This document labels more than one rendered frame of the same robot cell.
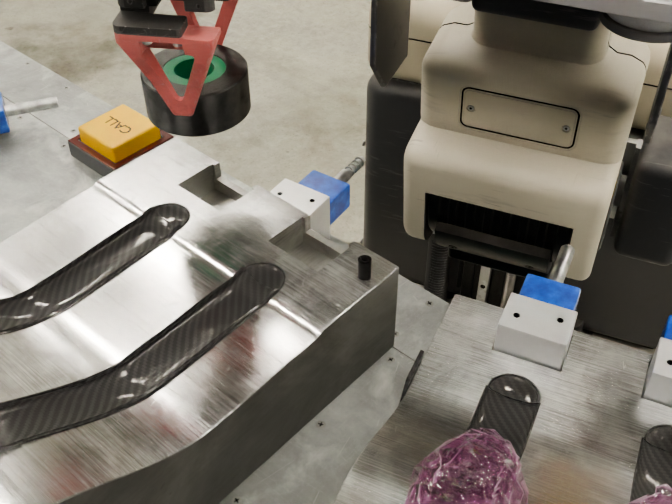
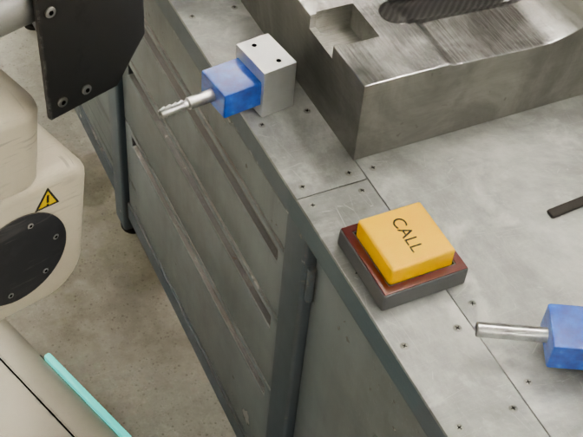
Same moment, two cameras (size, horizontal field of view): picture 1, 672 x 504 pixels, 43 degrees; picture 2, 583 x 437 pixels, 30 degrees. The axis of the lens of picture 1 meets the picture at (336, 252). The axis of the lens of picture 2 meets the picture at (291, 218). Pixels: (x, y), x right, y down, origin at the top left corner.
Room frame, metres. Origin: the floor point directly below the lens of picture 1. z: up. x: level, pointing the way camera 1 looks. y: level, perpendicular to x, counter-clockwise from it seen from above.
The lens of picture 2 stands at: (1.34, 0.33, 1.50)
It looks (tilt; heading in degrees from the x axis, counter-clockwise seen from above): 47 degrees down; 198
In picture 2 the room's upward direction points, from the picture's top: 6 degrees clockwise
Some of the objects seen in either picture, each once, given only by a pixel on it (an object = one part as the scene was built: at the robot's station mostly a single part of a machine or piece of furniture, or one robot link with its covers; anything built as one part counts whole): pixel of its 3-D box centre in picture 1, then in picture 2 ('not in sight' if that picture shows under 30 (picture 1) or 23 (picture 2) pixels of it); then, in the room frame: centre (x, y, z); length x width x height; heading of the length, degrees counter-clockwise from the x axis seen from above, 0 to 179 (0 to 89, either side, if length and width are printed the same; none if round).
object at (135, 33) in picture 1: (180, 47); not in sight; (0.53, 0.11, 1.04); 0.07 x 0.07 x 0.09; 83
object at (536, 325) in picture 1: (548, 300); not in sight; (0.46, -0.17, 0.86); 0.13 x 0.05 x 0.05; 155
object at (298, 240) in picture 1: (312, 258); not in sight; (0.49, 0.02, 0.87); 0.05 x 0.05 x 0.04; 48
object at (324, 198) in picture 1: (325, 193); (221, 91); (0.63, 0.01, 0.83); 0.13 x 0.05 x 0.05; 146
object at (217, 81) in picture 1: (196, 88); not in sight; (0.56, 0.11, 0.99); 0.08 x 0.08 x 0.04
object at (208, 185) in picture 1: (220, 202); (342, 41); (0.57, 0.10, 0.87); 0.05 x 0.05 x 0.04; 48
